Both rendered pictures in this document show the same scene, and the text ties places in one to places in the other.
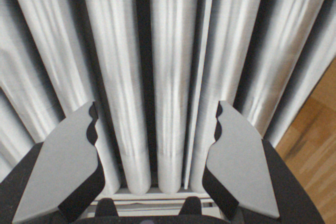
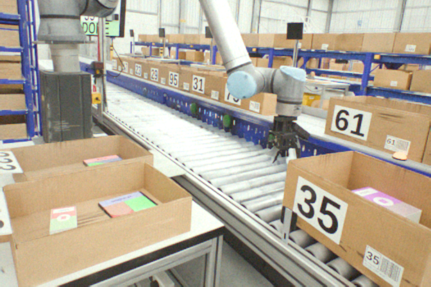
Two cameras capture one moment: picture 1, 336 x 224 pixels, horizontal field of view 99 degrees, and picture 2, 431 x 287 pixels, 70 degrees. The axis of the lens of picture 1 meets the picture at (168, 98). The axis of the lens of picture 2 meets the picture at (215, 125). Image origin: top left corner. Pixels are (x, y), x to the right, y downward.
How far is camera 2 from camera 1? 1.21 m
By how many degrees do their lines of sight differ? 96
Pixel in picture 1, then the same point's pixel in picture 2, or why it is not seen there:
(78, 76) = (265, 172)
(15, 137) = (226, 165)
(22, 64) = (257, 166)
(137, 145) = (253, 181)
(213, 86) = not seen: hidden behind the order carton
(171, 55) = not seen: hidden behind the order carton
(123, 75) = (275, 175)
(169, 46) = not seen: hidden behind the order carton
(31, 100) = (248, 166)
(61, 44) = (270, 169)
